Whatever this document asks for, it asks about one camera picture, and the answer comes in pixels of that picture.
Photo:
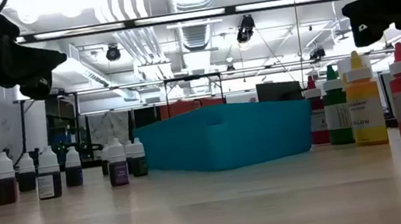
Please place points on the black crossbar with light strips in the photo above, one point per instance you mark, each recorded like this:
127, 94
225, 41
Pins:
229, 10

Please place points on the teal plastic bin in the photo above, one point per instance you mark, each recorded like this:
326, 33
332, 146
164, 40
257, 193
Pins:
227, 135

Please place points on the small dark green dropper bottle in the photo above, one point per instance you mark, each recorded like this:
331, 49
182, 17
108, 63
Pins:
139, 163

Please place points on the orange panel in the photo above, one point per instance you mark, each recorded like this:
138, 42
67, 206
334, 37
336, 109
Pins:
184, 108

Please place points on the white rectangular air duct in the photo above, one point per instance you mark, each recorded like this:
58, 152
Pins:
85, 75

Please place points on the small black dropper bottle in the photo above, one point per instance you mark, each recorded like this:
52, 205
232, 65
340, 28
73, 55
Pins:
47, 161

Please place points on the small purple dropper bottle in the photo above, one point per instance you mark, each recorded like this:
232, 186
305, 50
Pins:
118, 170

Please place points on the large red dye bottle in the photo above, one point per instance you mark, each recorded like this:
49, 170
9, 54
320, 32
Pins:
316, 111

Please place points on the grey marbled panel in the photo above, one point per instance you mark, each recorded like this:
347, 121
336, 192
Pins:
108, 127

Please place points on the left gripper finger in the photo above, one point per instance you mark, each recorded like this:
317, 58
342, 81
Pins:
36, 60
45, 71

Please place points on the small blue dropper bottle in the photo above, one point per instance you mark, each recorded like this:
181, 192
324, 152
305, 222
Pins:
74, 173

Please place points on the black shelving unit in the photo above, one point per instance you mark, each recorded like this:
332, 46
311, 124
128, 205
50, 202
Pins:
79, 129

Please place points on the large yellow dye bottle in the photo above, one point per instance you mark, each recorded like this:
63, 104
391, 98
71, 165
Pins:
364, 104

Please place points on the large green dye bottle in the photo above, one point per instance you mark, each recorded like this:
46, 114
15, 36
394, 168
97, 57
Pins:
336, 101

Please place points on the dark monitor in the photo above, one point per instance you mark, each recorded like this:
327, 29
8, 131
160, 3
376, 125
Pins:
276, 91

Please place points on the small brown dropper bottle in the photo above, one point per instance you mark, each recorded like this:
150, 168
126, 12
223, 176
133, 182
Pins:
3, 183

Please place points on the black metal stand frame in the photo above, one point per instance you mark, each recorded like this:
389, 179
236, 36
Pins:
191, 77

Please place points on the long black horizontal beam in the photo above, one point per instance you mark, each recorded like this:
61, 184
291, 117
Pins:
122, 87

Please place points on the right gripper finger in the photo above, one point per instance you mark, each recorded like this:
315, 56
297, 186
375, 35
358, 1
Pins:
369, 23
374, 7

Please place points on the black hanging spotlight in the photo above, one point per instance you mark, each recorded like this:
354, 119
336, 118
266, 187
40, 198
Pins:
246, 29
113, 53
317, 53

